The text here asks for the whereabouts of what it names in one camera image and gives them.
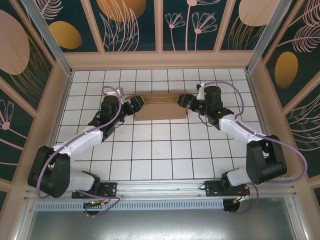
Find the aluminium mounting rail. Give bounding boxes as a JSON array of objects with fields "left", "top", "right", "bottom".
[{"left": 23, "top": 177, "right": 298, "bottom": 201}]

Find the aluminium side rail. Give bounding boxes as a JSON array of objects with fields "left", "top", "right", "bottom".
[{"left": 244, "top": 71, "right": 281, "bottom": 177}]

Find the aluminium corner post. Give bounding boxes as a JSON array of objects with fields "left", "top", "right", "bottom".
[
  {"left": 244, "top": 0, "right": 290, "bottom": 75},
  {"left": 19, "top": 0, "right": 75, "bottom": 79}
]

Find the brown cardboard box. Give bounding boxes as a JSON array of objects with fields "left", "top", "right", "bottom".
[{"left": 124, "top": 92, "right": 190, "bottom": 122}]

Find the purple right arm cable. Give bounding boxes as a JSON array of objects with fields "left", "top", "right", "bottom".
[{"left": 199, "top": 81, "right": 309, "bottom": 216}]

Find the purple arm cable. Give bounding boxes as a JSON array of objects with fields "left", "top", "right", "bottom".
[
  {"left": 35, "top": 85, "right": 125, "bottom": 218},
  {"left": 199, "top": 81, "right": 309, "bottom": 216}
]

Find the grey metal sheet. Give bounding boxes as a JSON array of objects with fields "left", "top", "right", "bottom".
[{"left": 13, "top": 196, "right": 310, "bottom": 240}]

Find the small controller board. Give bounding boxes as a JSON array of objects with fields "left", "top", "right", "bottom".
[{"left": 83, "top": 199, "right": 112, "bottom": 210}]

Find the grey slotted cable duct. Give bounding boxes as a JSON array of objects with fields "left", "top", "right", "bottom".
[{"left": 34, "top": 199, "right": 225, "bottom": 211}]

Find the yellow connector with wires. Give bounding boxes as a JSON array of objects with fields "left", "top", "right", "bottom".
[{"left": 233, "top": 193, "right": 251, "bottom": 205}]

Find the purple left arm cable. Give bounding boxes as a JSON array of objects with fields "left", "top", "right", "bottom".
[{"left": 35, "top": 85, "right": 125, "bottom": 218}]

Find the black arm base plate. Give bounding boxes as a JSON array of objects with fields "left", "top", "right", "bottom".
[
  {"left": 204, "top": 180, "right": 251, "bottom": 198},
  {"left": 71, "top": 181, "right": 118, "bottom": 200}
]

